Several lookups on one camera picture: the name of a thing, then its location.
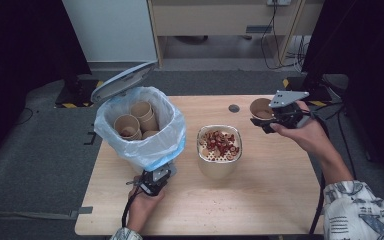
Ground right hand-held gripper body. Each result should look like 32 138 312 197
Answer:
268 89 314 130

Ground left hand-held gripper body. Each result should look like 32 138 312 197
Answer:
125 165 178 197

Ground brown paper cup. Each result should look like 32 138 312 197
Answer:
129 100 154 122
142 129 160 140
249 97 276 121
113 114 143 141
139 112 160 133

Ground translucent plastic bin liner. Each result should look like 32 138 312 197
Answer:
93 86 188 173

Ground grey pedal trash bin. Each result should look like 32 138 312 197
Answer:
90 60 187 178

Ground person's left hand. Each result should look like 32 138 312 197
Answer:
125 185 166 232

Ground person's right hand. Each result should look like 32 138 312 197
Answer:
269 99 337 165

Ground black stand base striped tape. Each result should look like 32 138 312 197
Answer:
281 73 350 108
54 78 105 110

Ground red and brown food scraps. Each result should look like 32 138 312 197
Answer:
199 129 240 158

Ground grey floor tape strip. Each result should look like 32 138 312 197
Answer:
68 206 94 220

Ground dark curtain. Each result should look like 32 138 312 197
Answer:
0 0 93 168
300 0 384 181

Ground light wooden cabinet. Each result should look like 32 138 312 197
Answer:
146 0 325 68

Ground white panel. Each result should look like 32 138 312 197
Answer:
61 0 158 64

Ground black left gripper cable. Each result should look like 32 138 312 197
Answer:
121 192 141 229

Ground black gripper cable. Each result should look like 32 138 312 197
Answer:
308 172 326 236
121 192 141 229

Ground black hanging cables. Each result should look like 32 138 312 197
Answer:
259 0 311 72

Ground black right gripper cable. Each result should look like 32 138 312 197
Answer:
308 172 326 236

